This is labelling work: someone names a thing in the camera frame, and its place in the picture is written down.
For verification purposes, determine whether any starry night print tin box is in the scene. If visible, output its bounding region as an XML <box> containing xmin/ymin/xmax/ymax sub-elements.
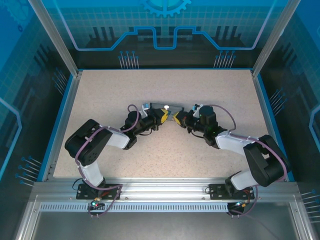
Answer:
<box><xmin>149</xmin><ymin>101</ymin><xmax>185</xmax><ymax>113</ymax></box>

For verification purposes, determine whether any blue table edge strip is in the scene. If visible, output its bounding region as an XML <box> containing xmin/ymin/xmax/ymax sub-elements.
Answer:
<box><xmin>37</xmin><ymin>73</ymin><xmax>76</xmax><ymax>182</ymax></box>
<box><xmin>256</xmin><ymin>73</ymin><xmax>295</xmax><ymax>182</ymax></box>

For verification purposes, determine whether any grey metal sheet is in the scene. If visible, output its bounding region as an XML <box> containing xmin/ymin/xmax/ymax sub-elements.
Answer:
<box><xmin>32</xmin><ymin>211</ymin><xmax>301</xmax><ymax>240</ymax></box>

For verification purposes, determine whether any thin black left gripper wire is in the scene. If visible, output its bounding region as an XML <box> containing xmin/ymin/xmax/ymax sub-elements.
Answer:
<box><xmin>136</xmin><ymin>126</ymin><xmax>155</xmax><ymax>137</ymax></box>

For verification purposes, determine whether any thin black gripper wire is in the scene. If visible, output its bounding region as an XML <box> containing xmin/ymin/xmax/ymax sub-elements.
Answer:
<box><xmin>188</xmin><ymin>129</ymin><xmax>207</xmax><ymax>139</ymax></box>
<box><xmin>136</xmin><ymin>126</ymin><xmax>155</xmax><ymax>137</ymax></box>

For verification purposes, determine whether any thin black right gripper wire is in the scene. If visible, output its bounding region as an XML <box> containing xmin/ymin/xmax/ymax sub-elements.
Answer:
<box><xmin>188</xmin><ymin>129</ymin><xmax>207</xmax><ymax>139</ymax></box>

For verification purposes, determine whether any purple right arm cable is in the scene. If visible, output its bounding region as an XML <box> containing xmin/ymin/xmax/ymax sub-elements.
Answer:
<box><xmin>212</xmin><ymin>104</ymin><xmax>288</xmax><ymax>218</ymax></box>

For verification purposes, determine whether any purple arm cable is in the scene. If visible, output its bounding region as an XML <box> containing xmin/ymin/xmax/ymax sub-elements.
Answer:
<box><xmin>74</xmin><ymin>103</ymin><xmax>141</xmax><ymax>219</ymax></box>
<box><xmin>212</xmin><ymin>104</ymin><xmax>288</xmax><ymax>218</ymax></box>

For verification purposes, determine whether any aluminium side rail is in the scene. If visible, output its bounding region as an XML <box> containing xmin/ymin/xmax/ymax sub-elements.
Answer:
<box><xmin>251</xmin><ymin>71</ymin><xmax>286</xmax><ymax>161</ymax></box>
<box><xmin>41</xmin><ymin>71</ymin><xmax>83</xmax><ymax>182</ymax></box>

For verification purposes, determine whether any aluminium cross rail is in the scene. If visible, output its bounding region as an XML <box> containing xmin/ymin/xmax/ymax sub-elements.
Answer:
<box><xmin>32</xmin><ymin>177</ymin><xmax>300</xmax><ymax>205</ymax></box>

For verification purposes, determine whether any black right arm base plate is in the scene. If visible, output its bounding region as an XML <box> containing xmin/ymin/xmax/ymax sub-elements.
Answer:
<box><xmin>208</xmin><ymin>183</ymin><xmax>258</xmax><ymax>201</ymax></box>

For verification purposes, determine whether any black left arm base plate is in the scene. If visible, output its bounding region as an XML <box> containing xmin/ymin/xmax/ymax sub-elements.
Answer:
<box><xmin>76</xmin><ymin>183</ymin><xmax>123</xmax><ymax>201</ymax></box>

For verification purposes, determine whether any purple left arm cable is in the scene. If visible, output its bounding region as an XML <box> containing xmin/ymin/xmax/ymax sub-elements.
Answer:
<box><xmin>74</xmin><ymin>103</ymin><xmax>141</xmax><ymax>219</ymax></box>

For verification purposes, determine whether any slotted metal cable duct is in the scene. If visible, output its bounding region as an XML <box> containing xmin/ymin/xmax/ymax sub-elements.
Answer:
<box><xmin>39</xmin><ymin>202</ymin><xmax>232</xmax><ymax>213</ymax></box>

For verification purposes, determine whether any aluminium frame post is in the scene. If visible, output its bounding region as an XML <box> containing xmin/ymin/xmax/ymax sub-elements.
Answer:
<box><xmin>27</xmin><ymin>0</ymin><xmax>83</xmax><ymax>77</ymax></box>
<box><xmin>251</xmin><ymin>0</ymin><xmax>301</xmax><ymax>77</ymax></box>

